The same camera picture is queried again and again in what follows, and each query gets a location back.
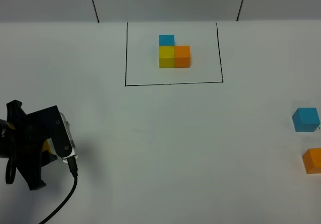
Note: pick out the blue template cube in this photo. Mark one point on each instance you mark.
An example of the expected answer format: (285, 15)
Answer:
(166, 40)

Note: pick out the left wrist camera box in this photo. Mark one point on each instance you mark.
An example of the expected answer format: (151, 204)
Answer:
(61, 137)

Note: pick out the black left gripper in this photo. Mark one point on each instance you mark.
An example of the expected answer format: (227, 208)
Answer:
(22, 146)

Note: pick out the yellow template cube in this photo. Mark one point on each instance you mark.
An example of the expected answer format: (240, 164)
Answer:
(166, 56)

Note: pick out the orange template cube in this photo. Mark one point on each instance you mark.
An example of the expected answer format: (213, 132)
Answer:
(182, 57)

